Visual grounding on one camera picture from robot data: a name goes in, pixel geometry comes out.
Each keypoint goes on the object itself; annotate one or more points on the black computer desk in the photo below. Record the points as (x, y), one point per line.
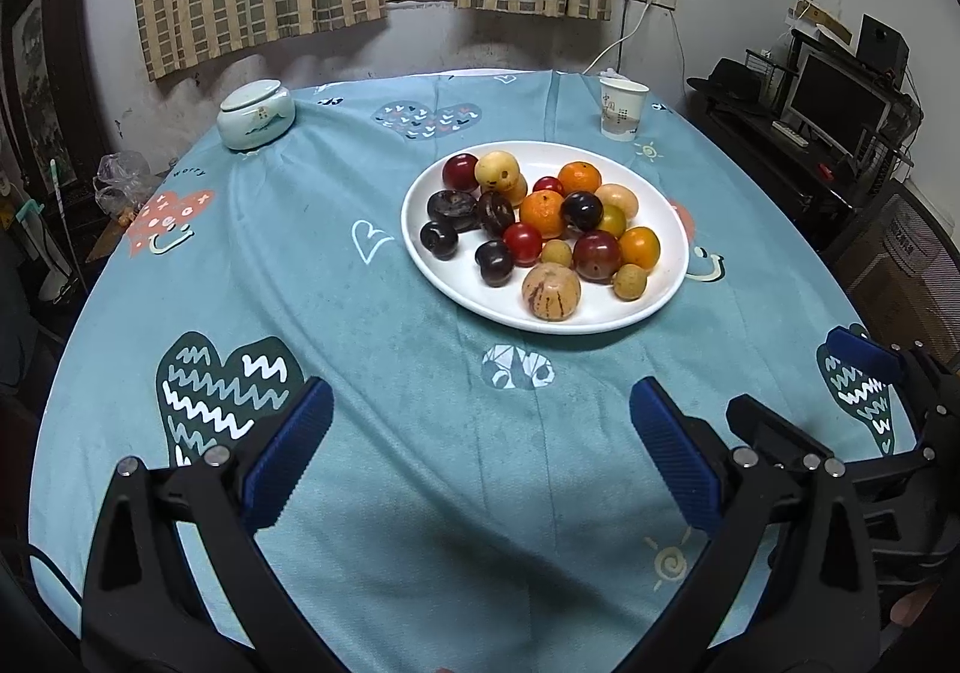
(757, 156)

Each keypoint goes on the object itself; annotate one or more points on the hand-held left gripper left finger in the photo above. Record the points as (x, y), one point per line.
(289, 452)

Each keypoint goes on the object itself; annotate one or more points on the clear plastic bag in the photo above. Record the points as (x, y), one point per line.
(124, 182)

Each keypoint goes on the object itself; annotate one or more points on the white remote control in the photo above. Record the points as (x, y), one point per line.
(791, 132)

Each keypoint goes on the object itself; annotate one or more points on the white round plate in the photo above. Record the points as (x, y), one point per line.
(457, 279)

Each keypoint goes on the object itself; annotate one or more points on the black computer monitor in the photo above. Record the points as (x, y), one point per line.
(832, 99)

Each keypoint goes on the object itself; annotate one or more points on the blue printed tablecloth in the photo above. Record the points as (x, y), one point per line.
(375, 343)

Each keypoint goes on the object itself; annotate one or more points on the white paper cup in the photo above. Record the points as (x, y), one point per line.
(622, 111)

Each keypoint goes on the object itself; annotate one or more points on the tan longan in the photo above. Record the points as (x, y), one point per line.
(556, 251)
(630, 281)

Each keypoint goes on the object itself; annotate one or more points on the red cherry tomato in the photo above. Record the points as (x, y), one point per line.
(548, 184)
(523, 242)

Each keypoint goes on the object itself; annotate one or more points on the black hat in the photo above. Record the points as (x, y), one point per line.
(727, 79)

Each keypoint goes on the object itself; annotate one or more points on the beige round fruit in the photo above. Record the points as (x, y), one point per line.
(621, 197)

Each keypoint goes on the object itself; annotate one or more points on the black speaker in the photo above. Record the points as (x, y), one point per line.
(883, 47)

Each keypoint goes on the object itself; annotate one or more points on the dark purple plum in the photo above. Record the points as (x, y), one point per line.
(494, 261)
(581, 209)
(439, 238)

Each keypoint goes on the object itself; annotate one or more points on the flat tan box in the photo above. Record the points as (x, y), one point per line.
(821, 21)

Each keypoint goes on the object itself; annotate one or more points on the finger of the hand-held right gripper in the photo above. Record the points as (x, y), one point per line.
(780, 433)
(862, 350)

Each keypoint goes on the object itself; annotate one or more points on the dark brown wrinkled fruit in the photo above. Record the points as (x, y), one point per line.
(495, 212)
(450, 204)

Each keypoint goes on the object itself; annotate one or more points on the yellow-green round fruit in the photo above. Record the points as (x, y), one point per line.
(613, 223)

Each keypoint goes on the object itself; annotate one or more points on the orange-yellow round fruit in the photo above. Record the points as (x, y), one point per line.
(639, 247)

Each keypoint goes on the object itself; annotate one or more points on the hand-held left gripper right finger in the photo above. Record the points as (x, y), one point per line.
(675, 452)

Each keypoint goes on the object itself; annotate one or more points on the orange mandarin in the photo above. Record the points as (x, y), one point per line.
(542, 212)
(580, 178)

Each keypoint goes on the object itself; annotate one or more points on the pale yellow round fruit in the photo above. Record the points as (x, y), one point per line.
(519, 193)
(498, 169)

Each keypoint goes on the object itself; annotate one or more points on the red-brown plum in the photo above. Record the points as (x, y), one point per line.
(597, 255)
(460, 171)

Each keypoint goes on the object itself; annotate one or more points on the person's right hand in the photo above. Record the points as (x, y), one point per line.
(911, 603)

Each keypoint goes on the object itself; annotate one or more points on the white ceramic lidded jar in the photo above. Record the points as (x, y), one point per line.
(255, 114)

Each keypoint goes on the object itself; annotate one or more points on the striped pepino melon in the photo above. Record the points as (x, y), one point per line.
(551, 292)

